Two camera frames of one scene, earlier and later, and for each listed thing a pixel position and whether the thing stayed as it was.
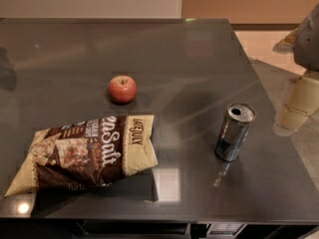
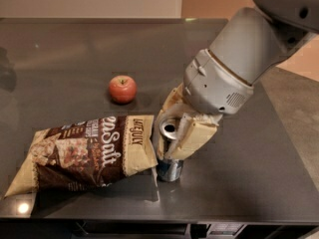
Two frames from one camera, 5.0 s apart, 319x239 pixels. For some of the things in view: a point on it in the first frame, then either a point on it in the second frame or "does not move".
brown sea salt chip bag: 88,154 does not move
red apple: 123,89 does not move
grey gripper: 309,45 → 215,84
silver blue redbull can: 238,119 → 168,169
